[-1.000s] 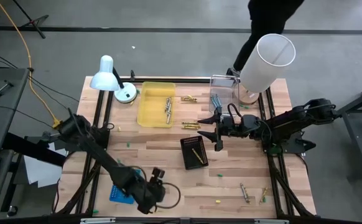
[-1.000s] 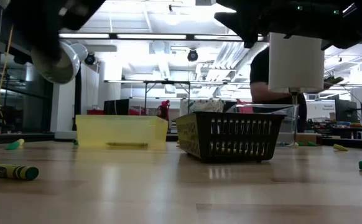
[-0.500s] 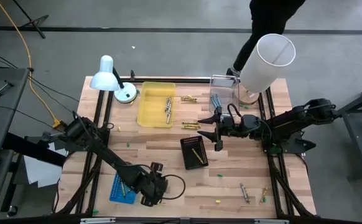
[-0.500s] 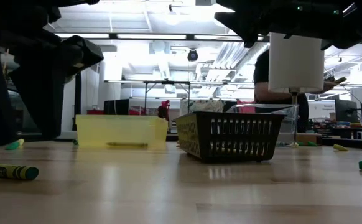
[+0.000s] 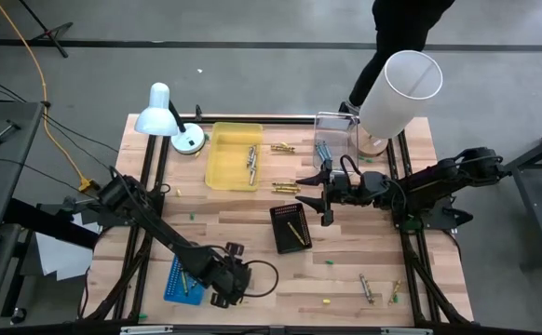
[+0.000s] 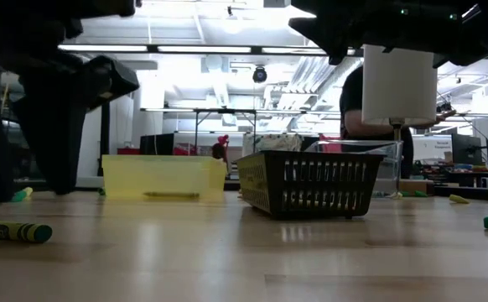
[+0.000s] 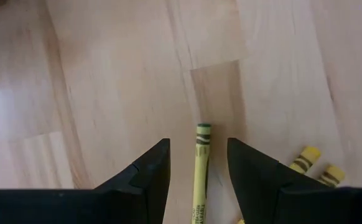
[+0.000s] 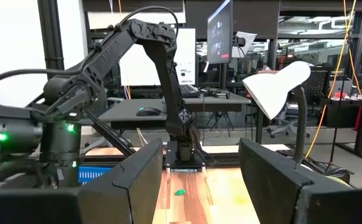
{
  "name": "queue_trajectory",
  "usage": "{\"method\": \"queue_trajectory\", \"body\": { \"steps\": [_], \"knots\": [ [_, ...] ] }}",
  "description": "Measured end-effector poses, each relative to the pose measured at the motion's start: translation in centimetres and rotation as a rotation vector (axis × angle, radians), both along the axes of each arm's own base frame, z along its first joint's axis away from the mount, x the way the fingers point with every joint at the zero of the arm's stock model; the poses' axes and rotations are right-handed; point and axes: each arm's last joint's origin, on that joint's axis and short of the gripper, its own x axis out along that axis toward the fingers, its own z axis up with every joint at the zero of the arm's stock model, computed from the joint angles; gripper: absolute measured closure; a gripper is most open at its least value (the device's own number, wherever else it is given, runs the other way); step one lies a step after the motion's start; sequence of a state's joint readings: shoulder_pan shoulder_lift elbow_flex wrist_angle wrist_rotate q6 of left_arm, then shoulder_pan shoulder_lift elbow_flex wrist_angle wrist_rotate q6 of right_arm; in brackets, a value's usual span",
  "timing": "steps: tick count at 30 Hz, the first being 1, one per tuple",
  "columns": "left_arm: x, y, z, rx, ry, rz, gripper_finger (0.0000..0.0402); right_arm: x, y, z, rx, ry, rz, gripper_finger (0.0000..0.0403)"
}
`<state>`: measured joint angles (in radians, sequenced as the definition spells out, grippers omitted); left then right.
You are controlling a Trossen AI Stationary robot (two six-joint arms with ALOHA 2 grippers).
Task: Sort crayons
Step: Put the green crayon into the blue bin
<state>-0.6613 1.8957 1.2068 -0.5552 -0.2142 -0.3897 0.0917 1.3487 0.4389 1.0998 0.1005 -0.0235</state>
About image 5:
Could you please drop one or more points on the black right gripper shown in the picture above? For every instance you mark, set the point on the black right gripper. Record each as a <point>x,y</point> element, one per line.
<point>345,188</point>

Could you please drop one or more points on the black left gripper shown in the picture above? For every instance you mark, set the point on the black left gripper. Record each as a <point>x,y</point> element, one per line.
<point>231,279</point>

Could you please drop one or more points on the blue plastic basket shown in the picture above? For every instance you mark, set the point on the blue plastic basket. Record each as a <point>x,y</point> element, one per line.
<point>173,288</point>

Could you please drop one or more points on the yellow plastic bin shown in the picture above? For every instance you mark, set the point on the yellow plastic bin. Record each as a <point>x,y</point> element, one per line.
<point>229,158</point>

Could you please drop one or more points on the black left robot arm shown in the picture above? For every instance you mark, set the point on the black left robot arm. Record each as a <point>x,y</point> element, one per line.
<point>159,228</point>

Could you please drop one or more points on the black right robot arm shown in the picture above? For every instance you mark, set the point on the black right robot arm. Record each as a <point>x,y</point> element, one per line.
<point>438,181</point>

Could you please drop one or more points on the black plastic basket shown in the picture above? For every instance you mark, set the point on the black plastic basket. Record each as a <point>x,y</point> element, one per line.
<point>282,223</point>

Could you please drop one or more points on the clear plastic bin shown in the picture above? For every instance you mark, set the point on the clear plastic bin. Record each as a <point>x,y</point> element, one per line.
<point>341,130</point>

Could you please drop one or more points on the white paper sheets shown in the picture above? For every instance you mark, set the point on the white paper sheets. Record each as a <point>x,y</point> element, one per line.
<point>61,260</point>

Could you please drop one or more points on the person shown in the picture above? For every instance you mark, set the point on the person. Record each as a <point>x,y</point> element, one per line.
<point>392,37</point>

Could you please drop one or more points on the white gooseneck desk lamp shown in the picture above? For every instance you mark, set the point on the white gooseneck desk lamp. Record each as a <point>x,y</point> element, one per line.
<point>157,116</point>

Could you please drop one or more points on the black caster wheel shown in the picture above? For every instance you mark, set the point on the black caster wheel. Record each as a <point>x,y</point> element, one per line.
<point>18,316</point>

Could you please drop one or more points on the black metal cart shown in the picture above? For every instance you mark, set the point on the black metal cart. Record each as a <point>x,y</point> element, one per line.
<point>536,200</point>

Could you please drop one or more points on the grey side desk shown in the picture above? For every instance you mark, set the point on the grey side desk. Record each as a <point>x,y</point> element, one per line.
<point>19,139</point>

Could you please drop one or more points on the black tripod stand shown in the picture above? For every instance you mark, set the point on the black tripod stand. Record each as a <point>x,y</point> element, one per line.
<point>46,32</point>

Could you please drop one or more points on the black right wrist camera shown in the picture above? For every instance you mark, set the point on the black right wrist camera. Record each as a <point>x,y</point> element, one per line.
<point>373,181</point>

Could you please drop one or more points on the black aluminium table frame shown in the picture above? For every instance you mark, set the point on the black aluminium table frame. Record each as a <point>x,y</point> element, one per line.
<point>282,120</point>

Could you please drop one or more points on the silver metal bracket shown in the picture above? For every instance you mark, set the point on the silver metal bracket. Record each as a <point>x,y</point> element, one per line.
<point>406,331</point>
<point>145,330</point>

